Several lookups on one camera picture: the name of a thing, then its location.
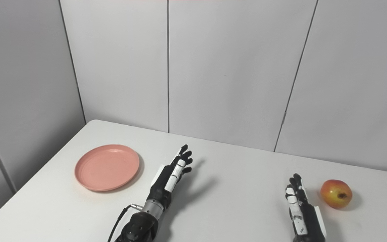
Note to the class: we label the pink round plate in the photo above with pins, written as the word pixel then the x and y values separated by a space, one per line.
pixel 106 167

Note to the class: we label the red yellow apple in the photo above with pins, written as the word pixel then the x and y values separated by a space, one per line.
pixel 334 193

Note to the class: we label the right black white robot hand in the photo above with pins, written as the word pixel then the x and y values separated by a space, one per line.
pixel 309 218

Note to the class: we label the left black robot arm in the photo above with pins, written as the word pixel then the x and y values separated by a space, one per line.
pixel 139 225

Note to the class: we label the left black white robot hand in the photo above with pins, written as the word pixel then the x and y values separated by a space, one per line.
pixel 161 191

